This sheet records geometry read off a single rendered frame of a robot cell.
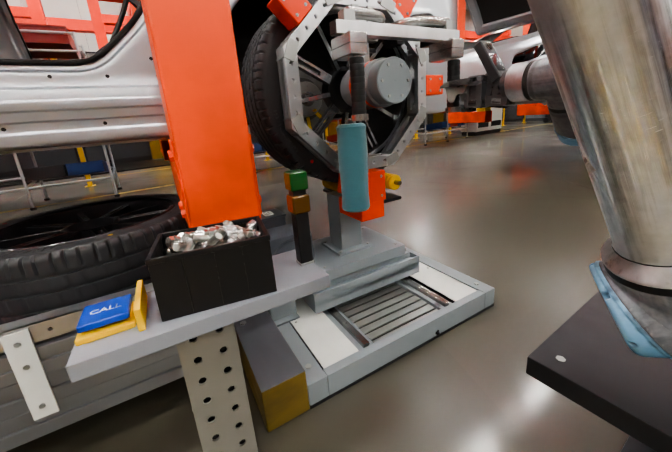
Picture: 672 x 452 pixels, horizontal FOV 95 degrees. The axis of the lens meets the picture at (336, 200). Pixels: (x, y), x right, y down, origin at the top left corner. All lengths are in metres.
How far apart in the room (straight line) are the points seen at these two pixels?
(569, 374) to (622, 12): 0.55
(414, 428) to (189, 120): 0.90
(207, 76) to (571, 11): 0.62
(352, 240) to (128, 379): 0.83
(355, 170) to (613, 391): 0.68
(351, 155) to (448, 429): 0.74
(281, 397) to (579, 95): 0.86
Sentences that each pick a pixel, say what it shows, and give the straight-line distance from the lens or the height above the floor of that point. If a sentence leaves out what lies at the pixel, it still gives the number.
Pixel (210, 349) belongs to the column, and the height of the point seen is 0.36.
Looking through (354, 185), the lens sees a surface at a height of 0.56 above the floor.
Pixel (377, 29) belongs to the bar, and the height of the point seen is 0.96.
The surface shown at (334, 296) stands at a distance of 1.18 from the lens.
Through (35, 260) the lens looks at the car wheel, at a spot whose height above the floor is 0.49.
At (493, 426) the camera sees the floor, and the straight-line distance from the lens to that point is 1.02.
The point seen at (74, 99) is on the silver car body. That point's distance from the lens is 1.27.
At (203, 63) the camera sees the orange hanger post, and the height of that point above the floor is 0.89.
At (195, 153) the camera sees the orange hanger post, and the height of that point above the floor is 0.71.
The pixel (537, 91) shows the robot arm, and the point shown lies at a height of 0.78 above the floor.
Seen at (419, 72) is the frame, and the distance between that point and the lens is 1.23.
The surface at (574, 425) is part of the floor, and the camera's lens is 1.09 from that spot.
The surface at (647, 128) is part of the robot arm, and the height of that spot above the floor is 0.72.
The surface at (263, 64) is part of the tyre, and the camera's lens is 1.01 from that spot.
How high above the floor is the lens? 0.76
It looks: 15 degrees down
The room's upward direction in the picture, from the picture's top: 5 degrees counter-clockwise
